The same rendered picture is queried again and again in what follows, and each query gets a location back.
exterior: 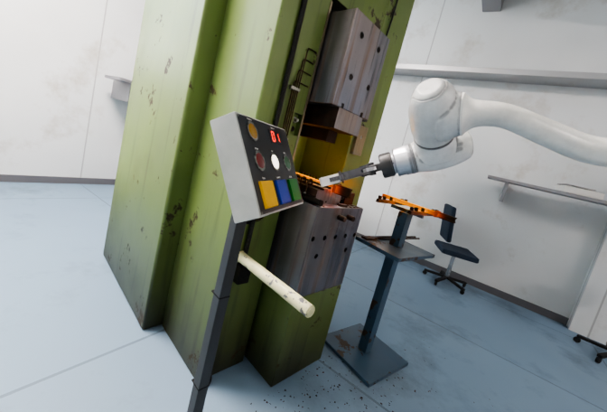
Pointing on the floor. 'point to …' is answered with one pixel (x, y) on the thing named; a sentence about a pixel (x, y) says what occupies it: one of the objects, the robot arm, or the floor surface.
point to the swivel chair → (451, 250)
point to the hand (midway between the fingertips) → (330, 180)
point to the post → (217, 314)
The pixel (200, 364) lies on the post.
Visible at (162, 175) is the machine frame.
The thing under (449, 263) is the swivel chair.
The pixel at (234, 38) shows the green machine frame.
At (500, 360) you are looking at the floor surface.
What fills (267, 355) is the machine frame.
